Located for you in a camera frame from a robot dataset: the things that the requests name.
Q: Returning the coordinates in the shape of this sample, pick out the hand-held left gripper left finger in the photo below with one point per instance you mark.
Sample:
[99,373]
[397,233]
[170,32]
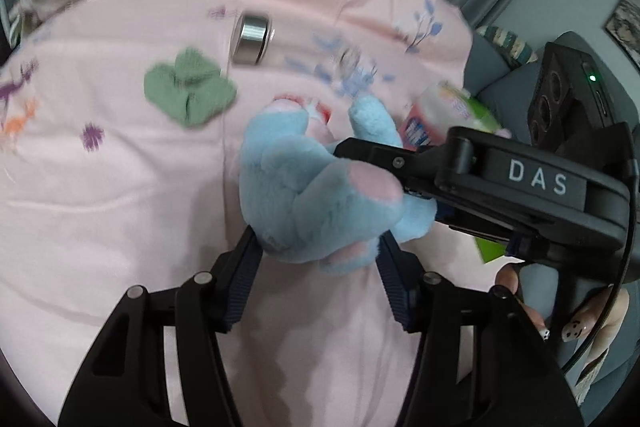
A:
[245,277]

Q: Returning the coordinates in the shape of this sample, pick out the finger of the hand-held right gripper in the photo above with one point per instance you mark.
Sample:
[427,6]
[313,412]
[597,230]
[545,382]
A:
[395,159]
[470,219]

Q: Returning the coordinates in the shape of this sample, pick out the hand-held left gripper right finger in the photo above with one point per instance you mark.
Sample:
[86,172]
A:
[395,282]

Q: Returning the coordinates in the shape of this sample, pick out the blue plush toy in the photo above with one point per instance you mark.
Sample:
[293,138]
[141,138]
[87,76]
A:
[310,187]

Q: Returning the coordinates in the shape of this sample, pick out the person's right hand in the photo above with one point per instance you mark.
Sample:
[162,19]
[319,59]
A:
[600,327]

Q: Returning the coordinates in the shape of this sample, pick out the pink drink bottle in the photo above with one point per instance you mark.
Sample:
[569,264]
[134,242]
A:
[430,117]

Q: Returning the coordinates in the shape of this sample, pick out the green cardboard box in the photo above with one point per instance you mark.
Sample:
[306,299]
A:
[487,117]

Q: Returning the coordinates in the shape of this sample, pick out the grey sofa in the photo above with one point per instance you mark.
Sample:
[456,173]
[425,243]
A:
[515,92]

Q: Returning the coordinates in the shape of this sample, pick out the patterned pillow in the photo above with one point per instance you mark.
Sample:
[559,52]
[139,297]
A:
[510,44]

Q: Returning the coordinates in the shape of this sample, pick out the silver metal roll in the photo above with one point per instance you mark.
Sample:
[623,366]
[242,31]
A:
[252,37]

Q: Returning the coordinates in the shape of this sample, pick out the green knitted cloth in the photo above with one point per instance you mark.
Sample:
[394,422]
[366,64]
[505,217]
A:
[190,89]

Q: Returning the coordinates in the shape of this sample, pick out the framed wall picture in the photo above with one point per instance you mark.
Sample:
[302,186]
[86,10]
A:
[625,29]

